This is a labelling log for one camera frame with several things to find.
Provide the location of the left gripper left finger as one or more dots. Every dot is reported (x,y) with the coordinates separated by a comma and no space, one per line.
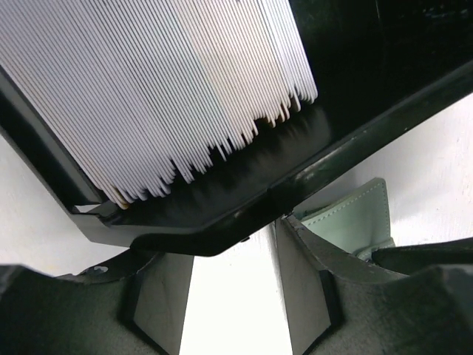
(134,303)

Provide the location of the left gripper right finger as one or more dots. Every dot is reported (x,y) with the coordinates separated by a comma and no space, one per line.
(337,303)

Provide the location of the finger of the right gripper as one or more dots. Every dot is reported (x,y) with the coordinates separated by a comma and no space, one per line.
(410,259)

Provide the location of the green leather card holder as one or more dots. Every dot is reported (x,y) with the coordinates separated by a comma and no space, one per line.
(358,223)

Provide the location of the black plastic card box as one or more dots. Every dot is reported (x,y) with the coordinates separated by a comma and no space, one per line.
(380,68)

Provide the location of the stack of white cards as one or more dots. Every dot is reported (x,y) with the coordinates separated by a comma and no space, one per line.
(131,95)

